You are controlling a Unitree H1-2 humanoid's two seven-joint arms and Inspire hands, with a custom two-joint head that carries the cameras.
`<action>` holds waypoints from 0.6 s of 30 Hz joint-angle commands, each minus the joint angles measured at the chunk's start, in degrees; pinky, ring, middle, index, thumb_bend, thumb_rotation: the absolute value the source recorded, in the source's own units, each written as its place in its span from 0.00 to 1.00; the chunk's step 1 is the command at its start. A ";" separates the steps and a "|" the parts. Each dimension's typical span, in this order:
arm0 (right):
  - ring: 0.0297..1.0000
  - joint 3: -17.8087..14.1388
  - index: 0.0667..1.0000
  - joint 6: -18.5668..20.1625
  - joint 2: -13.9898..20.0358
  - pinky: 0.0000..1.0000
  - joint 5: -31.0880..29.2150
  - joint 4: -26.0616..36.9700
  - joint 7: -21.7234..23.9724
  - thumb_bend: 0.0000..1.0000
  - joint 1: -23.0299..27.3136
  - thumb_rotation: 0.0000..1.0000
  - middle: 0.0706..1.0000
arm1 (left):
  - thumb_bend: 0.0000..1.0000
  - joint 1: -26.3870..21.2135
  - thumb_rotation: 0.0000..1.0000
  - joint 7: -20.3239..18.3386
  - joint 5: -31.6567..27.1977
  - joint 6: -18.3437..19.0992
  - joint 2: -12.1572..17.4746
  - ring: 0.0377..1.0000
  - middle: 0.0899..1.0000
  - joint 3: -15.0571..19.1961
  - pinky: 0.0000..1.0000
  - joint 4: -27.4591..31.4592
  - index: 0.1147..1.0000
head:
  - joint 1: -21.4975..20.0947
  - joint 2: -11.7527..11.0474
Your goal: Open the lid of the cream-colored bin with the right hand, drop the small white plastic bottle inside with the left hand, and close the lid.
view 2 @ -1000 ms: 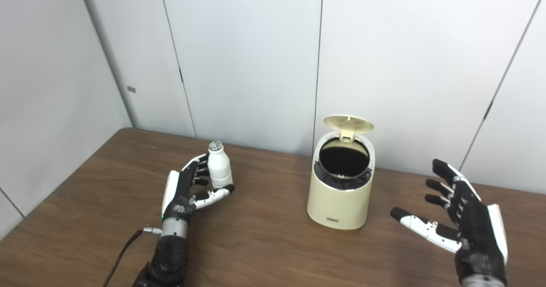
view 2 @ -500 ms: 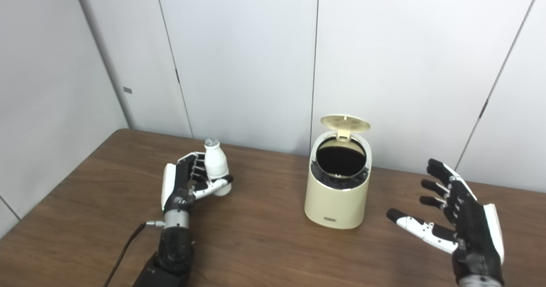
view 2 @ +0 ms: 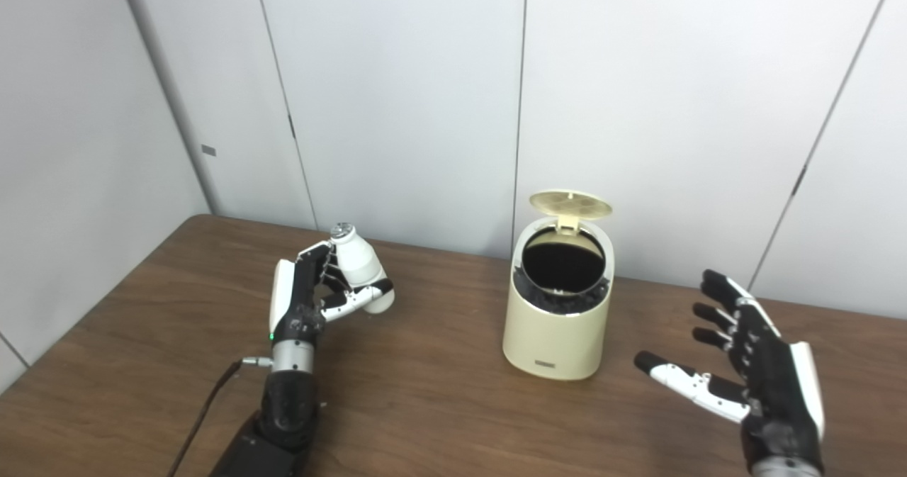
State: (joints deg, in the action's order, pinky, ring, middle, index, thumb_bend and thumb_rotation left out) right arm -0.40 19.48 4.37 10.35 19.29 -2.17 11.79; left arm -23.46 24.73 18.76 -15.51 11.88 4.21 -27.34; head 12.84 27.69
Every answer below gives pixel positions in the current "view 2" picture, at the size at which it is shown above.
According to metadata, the black trash bag liner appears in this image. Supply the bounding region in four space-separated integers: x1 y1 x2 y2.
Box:
513 228 612 315

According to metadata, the cream round bin lid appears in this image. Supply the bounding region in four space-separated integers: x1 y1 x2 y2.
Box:
529 191 613 233

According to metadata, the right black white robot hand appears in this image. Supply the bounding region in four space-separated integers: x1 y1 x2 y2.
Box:
633 269 826 474

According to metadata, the cream-colored bin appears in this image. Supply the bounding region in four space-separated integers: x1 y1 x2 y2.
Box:
502 216 614 381

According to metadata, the small white plastic bottle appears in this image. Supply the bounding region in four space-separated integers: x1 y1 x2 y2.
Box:
330 223 395 315

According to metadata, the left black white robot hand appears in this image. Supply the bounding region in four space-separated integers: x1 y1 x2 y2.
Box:
268 240 395 342

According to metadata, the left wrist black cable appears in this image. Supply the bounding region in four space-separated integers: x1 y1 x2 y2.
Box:
168 357 274 477

